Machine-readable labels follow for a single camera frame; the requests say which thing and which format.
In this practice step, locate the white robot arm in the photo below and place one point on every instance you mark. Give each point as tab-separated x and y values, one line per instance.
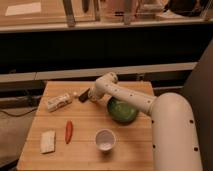
174	134

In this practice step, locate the red chili pepper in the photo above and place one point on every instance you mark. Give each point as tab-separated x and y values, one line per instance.
68	132

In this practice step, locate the black eraser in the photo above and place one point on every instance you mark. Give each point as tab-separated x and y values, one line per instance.
84	96

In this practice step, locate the white folded cloth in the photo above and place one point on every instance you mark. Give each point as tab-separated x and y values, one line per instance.
47	143

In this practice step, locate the white paper cup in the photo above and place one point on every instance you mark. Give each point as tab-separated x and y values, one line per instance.
105	140

